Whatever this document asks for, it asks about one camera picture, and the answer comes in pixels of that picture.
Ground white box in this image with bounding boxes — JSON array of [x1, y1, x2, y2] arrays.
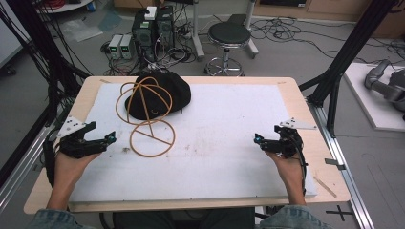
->
[[144, 6, 158, 21]]

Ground black metal frame stand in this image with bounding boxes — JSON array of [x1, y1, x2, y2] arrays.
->
[[299, 0, 402, 138], [0, 0, 92, 128]]

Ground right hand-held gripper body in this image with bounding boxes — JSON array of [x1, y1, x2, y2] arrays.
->
[[263, 117, 318, 159]]

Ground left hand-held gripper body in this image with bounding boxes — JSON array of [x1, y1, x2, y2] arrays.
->
[[56, 115, 108, 159]]

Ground black hat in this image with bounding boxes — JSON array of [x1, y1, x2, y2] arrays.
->
[[124, 71, 193, 121]]

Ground white floor board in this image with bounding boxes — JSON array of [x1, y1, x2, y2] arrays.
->
[[343, 61, 405, 133]]

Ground aluminium rail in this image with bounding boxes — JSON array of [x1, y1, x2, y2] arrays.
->
[[0, 122, 60, 214], [307, 96, 376, 229]]

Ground clear plastic sheet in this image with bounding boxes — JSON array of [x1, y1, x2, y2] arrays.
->
[[59, 18, 104, 43]]

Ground white table mat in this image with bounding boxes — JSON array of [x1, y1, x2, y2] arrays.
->
[[69, 82, 319, 204]]

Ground person's left hand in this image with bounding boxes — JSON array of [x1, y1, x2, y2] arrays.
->
[[53, 152, 100, 189]]

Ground brown wire hat rack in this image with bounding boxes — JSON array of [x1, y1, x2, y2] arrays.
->
[[115, 75, 177, 158]]

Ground black wrist strap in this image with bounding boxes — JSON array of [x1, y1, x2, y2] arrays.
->
[[42, 135, 61, 189]]

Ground person's right hand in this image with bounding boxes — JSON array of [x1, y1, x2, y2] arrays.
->
[[265, 151, 304, 189]]

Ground black computer tower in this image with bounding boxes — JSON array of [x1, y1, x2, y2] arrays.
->
[[155, 5, 176, 52], [131, 10, 158, 62]]

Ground small metal bracket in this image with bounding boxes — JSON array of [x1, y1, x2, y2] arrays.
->
[[324, 157, 347, 171]]

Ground thin wooden stick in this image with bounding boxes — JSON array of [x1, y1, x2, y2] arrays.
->
[[312, 176, 338, 198]]

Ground black round stool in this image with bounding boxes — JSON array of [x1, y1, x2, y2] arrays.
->
[[204, 21, 253, 77]]

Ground black floor cables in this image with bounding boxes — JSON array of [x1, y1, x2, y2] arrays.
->
[[247, 17, 405, 65]]

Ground grey power supply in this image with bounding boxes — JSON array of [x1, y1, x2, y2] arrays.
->
[[119, 33, 136, 60], [108, 33, 124, 60]]

